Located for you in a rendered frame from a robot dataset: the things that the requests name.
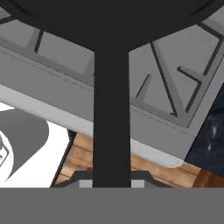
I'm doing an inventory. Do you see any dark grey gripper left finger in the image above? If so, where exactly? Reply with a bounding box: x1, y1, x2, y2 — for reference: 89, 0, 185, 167
49, 171, 95, 189

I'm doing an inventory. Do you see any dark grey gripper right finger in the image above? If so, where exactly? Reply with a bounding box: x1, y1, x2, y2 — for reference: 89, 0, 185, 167
129, 171, 177, 189

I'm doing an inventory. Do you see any black frying pan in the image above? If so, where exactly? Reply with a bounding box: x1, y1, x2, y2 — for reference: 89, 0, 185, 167
0, 0, 224, 189

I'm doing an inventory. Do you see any grey stove with grates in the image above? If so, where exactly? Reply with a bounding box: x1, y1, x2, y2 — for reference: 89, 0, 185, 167
0, 5, 224, 169

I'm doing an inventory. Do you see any white and grey rounded object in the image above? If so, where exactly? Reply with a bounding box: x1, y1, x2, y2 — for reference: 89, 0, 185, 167
0, 101, 77, 189

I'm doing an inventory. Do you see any brown wooden cupboard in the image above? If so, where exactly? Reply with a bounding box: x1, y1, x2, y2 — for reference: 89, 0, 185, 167
192, 168, 224, 189

